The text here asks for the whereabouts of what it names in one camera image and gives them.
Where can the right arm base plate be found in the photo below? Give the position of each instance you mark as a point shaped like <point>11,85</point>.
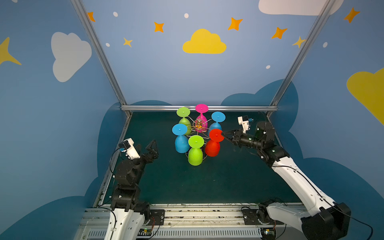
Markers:
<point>257,217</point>

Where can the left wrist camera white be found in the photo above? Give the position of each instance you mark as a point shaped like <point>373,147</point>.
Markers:
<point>127,147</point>

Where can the right aluminium frame post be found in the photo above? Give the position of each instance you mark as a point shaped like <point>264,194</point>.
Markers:
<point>311,38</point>

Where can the circuit board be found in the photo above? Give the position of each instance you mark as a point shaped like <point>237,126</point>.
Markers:
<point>145,232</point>
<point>268,234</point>

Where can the left aluminium frame post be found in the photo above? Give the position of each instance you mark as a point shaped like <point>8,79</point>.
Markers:
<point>88,26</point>

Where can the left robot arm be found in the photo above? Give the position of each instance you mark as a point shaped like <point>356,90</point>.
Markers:
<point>127,213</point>

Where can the back aluminium frame bar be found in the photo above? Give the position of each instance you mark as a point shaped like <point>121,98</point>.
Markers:
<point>153,108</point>

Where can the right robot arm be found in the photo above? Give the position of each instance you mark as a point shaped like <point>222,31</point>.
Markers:
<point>323,219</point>

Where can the green wine glass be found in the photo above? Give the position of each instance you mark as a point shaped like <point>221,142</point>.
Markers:
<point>184,113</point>
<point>195,154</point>

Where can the back green wine glass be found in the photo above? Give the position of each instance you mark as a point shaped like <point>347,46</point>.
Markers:
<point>184,113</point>

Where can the aluminium frame post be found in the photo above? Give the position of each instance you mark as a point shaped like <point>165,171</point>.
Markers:
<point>88,26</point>
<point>311,38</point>

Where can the red wine glass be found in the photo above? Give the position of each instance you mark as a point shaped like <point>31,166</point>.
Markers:
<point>213,146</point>

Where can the gold wire glass rack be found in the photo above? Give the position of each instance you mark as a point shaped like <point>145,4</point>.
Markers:
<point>205,134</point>

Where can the pink wine glass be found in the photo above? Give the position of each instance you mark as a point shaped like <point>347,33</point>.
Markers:
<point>201,115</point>

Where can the blue wine glass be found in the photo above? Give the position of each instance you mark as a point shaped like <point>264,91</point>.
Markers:
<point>218,118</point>
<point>181,142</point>

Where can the aluminium front rail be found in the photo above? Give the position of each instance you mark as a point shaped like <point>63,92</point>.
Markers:
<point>193,222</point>

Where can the left circuit board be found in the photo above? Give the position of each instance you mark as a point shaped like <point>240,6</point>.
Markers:
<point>145,232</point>

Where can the front green wine glass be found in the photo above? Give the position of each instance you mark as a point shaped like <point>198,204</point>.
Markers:
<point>195,154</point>

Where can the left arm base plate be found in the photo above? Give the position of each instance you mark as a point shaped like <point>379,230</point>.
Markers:
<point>156,218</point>

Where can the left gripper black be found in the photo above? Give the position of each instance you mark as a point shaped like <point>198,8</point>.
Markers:
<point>145,155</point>

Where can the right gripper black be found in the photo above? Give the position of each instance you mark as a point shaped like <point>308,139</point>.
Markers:
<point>237,137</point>

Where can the right circuit board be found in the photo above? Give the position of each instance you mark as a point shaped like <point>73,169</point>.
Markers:
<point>268,234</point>

